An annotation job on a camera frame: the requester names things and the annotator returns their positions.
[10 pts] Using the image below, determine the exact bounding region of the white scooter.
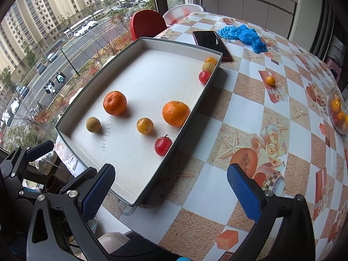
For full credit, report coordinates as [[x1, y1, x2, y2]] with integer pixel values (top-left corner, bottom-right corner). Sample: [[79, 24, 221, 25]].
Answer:
[[43, 80, 57, 95]]

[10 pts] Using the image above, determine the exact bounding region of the row of apartment buildings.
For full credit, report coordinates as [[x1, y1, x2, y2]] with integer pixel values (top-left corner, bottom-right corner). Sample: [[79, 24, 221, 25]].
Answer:
[[0, 0, 153, 74]]

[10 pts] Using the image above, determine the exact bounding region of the white tray with dark rim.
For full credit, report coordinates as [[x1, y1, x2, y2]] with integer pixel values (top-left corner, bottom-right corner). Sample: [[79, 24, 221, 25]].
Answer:
[[55, 37, 224, 206]]

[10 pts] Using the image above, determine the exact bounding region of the row of parked cars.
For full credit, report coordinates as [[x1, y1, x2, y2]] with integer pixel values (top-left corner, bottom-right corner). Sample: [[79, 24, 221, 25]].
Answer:
[[0, 0, 155, 131]]

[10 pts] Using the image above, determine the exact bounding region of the white cabinet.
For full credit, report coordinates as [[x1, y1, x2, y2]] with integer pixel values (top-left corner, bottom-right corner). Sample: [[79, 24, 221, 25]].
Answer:
[[201, 0, 298, 37]]

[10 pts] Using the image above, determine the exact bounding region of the pink plastic stool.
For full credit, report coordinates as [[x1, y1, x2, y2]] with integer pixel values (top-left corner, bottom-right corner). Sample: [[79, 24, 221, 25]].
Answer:
[[325, 57, 342, 82]]

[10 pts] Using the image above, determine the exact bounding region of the blue cloth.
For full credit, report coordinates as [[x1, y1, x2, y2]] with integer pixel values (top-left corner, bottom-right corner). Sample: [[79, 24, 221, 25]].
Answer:
[[217, 24, 268, 54]]

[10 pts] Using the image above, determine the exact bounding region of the printed checkered tablecloth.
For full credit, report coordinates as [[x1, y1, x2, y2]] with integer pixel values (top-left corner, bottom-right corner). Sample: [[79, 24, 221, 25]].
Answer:
[[105, 11, 348, 261]]

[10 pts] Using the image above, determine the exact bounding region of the white plastic basin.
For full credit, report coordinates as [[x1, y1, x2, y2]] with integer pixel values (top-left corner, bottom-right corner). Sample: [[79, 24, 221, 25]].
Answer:
[[162, 3, 204, 26]]

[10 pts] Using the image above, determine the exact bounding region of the beige chair cushion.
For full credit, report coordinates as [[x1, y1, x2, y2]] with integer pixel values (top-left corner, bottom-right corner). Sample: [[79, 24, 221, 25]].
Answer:
[[96, 232, 131, 253]]

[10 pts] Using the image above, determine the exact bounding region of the clear glass bowl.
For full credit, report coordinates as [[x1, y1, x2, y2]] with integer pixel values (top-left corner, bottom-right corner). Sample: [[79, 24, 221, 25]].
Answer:
[[328, 88, 348, 135]]

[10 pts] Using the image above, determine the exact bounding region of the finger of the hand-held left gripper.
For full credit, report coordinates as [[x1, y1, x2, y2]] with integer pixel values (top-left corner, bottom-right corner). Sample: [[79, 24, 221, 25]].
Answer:
[[59, 167, 98, 195], [0, 140, 55, 180]]

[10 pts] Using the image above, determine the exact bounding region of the red plastic chair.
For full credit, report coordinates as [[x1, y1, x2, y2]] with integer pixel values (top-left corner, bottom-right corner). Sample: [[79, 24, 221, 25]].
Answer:
[[130, 9, 167, 41]]

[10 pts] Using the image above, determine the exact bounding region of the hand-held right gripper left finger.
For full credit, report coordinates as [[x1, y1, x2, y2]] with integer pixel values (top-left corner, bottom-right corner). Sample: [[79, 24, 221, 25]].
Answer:
[[27, 164, 116, 261]]

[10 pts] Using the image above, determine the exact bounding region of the white shopping bag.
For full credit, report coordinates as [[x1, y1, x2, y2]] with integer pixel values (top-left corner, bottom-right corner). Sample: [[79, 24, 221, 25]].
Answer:
[[330, 37, 347, 62]]

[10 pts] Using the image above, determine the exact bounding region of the black smartphone in red case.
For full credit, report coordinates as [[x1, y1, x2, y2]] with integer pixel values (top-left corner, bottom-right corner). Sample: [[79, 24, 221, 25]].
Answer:
[[192, 30, 233, 62]]

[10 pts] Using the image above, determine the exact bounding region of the orange mandarin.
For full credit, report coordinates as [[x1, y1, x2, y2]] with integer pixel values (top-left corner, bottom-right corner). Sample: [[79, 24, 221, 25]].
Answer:
[[162, 101, 191, 127], [103, 90, 127, 116]]

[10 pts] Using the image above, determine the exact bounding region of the brown round fruit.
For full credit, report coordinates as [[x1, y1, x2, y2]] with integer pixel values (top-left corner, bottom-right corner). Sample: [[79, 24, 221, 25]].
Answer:
[[86, 117, 99, 132]]

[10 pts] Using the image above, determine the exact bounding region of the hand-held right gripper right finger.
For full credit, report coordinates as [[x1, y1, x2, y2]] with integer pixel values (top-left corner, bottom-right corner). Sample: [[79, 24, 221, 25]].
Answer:
[[227, 164, 316, 261]]

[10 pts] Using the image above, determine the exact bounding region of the red cherry tomato with stem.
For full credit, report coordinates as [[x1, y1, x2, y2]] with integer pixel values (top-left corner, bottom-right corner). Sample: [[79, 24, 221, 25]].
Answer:
[[154, 134, 172, 157]]

